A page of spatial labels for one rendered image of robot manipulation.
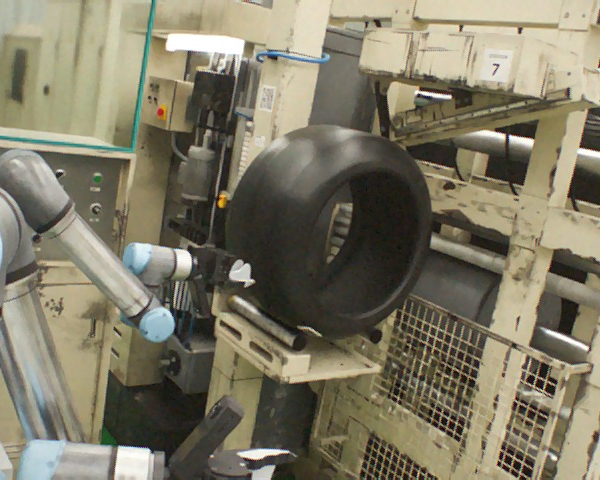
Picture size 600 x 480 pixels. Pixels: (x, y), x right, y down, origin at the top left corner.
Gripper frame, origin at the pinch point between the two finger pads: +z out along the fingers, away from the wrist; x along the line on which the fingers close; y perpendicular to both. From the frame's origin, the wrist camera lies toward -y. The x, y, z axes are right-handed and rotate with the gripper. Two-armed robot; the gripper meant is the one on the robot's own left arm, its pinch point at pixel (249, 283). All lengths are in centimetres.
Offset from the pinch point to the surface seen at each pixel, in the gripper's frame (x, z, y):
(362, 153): -11.5, 14.6, 40.1
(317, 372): -8.3, 24.5, -20.6
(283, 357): -8.6, 10.8, -16.5
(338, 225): 39, 59, 16
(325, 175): -11.5, 4.9, 32.2
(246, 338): 9.3, 10.9, -18.2
